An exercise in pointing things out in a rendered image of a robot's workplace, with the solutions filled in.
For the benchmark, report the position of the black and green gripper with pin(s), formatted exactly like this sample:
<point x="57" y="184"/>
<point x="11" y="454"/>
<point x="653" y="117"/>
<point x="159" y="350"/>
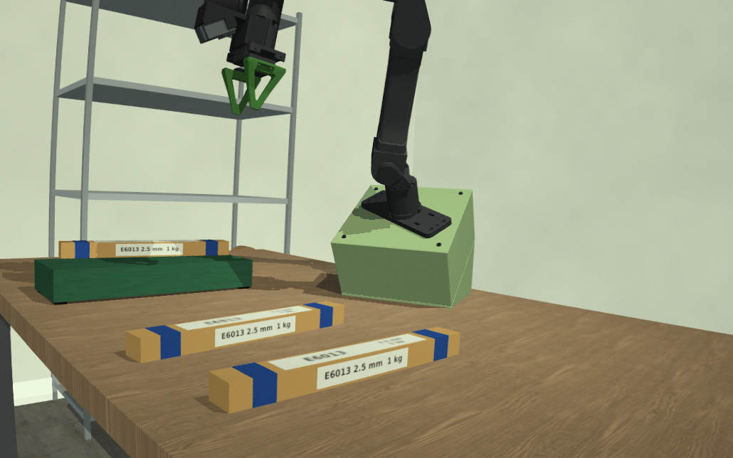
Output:
<point x="255" y="67"/>

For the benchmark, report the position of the tan welding electrode pack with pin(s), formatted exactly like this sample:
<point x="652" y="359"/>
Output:
<point x="140" y="248"/>
<point x="256" y="384"/>
<point x="161" y="342"/>

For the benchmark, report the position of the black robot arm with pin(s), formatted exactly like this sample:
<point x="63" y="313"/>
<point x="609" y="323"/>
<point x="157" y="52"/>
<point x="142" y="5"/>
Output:
<point x="409" y="33"/>

